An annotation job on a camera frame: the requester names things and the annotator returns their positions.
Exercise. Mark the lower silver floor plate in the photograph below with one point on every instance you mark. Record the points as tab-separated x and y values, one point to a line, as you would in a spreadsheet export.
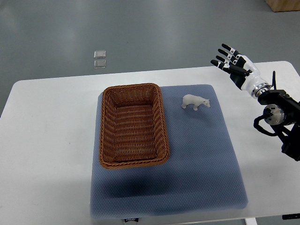
100	63

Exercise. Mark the wooden box corner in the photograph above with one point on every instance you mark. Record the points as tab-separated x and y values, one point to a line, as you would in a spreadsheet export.
283	5

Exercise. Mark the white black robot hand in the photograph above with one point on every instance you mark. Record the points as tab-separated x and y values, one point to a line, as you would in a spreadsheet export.
244	74

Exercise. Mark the silver floor plate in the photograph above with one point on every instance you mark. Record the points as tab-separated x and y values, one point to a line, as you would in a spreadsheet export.
98	54
100	63

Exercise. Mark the brown wicker basket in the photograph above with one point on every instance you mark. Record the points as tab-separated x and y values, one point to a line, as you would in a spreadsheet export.
132	127

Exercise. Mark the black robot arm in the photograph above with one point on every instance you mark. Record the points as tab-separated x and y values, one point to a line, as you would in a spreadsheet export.
280	117

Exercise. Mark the black table control panel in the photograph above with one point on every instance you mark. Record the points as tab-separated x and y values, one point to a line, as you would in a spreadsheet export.
291	216

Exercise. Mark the white bear figurine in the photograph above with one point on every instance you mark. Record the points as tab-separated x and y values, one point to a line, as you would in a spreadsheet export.
196	101

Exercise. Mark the upper silver floor plate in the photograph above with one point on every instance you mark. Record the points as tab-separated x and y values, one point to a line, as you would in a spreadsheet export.
98	54

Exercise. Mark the blue grey mat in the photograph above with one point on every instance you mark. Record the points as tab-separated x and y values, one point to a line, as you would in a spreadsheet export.
201	174

